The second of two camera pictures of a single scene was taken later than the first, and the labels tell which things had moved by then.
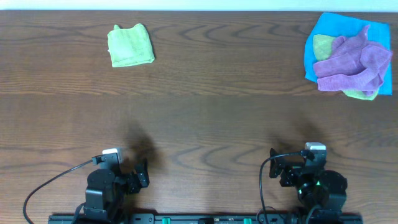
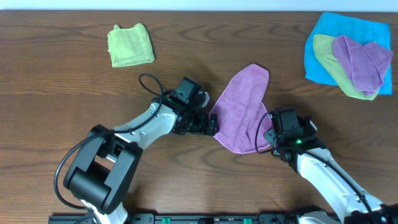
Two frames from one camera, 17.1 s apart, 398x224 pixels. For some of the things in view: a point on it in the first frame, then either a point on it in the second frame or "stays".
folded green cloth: [129, 46] stays
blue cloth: [335, 25] stays
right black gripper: [275, 169] → [268, 137]
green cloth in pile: [323, 45] stays
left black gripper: [134, 180] → [204, 128]
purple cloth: [357, 65] → [239, 108]
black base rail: [207, 218] stays
